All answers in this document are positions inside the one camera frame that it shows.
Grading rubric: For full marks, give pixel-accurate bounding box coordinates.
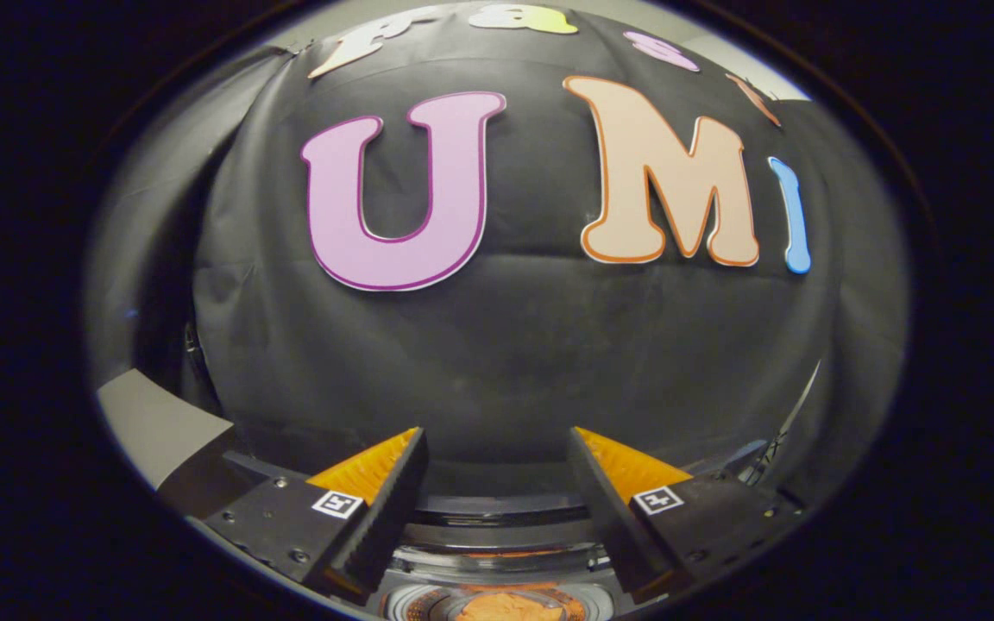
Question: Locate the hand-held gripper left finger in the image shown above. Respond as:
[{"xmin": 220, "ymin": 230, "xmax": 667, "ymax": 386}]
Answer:
[{"xmin": 204, "ymin": 427, "xmax": 431, "ymax": 605}]

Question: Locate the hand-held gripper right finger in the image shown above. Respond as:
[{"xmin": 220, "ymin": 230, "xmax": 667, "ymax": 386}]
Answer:
[{"xmin": 568, "ymin": 426, "xmax": 804, "ymax": 605}]

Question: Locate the grey washing machine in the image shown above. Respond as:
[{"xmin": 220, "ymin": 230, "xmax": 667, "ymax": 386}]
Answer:
[{"xmin": 376, "ymin": 517, "xmax": 636, "ymax": 621}]

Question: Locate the orange garment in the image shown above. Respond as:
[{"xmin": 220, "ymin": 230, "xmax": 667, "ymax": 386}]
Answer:
[{"xmin": 454, "ymin": 591, "xmax": 567, "ymax": 621}]

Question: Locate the black light stand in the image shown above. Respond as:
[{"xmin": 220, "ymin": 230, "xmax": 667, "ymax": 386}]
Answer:
[{"xmin": 739, "ymin": 361, "xmax": 821, "ymax": 484}]

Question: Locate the black backdrop cloth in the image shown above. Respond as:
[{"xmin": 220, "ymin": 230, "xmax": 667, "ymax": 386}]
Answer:
[{"xmin": 87, "ymin": 4, "xmax": 910, "ymax": 510}]

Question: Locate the black and white cabinet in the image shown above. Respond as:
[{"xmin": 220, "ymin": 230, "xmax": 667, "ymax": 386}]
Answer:
[{"xmin": 98, "ymin": 369, "xmax": 291, "ymax": 518}]

